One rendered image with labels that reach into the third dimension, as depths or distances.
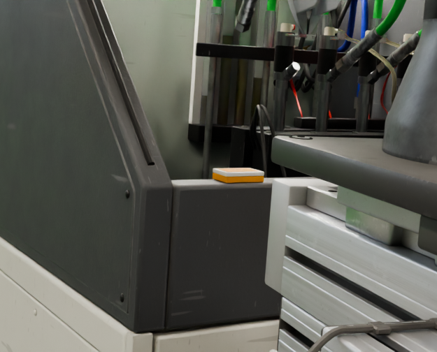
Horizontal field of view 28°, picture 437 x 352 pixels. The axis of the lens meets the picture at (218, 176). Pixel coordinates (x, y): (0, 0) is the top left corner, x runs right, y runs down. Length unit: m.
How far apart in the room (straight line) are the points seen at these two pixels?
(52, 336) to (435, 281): 0.72
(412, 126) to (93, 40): 0.57
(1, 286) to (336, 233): 0.81
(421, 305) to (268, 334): 0.51
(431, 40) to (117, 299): 0.53
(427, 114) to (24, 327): 0.85
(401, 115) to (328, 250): 0.14
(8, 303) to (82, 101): 0.40
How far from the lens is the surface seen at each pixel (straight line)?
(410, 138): 0.54
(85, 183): 1.04
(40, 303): 1.21
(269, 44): 1.46
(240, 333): 1.01
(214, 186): 0.95
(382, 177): 0.49
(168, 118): 1.52
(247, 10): 1.17
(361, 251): 0.60
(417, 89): 0.55
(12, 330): 1.33
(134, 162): 0.92
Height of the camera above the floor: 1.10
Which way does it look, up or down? 9 degrees down
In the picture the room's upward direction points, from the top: 4 degrees clockwise
